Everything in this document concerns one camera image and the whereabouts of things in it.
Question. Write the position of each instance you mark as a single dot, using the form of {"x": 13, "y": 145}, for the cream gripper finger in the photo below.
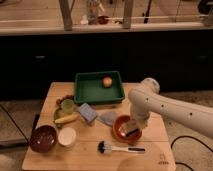
{"x": 142, "y": 125}

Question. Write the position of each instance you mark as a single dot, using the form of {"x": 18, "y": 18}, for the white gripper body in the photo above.
{"x": 140, "y": 115}

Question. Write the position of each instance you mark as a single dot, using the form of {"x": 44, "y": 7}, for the wooden black felt eraser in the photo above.
{"x": 128, "y": 129}

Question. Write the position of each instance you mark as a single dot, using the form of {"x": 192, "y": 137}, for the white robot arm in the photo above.
{"x": 145, "y": 98}

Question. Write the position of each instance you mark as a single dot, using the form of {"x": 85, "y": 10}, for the red orange bowl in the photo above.
{"x": 116, "y": 133}

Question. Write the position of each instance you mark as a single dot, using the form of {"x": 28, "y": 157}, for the dark maroon bowl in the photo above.
{"x": 43, "y": 139}

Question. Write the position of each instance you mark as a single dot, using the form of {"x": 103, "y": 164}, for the grey blue cloth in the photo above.
{"x": 107, "y": 118}

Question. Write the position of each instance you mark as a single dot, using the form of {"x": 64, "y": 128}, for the black white dish brush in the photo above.
{"x": 106, "y": 147}

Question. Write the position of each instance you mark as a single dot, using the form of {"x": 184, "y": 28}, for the orange yellow fruit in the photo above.
{"x": 107, "y": 82}

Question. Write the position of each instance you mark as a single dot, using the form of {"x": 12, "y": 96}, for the blue sponge block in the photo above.
{"x": 88, "y": 114}

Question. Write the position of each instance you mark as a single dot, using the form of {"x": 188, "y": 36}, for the green plastic tray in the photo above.
{"x": 89, "y": 88}

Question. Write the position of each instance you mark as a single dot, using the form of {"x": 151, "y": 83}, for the green cup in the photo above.
{"x": 67, "y": 106}

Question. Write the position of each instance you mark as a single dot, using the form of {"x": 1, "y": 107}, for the white cup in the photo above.
{"x": 67, "y": 137}

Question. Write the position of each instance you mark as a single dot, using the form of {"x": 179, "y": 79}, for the green vegetable toy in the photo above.
{"x": 57, "y": 116}

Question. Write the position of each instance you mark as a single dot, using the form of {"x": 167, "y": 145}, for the red grape bunch toy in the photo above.
{"x": 67, "y": 98}

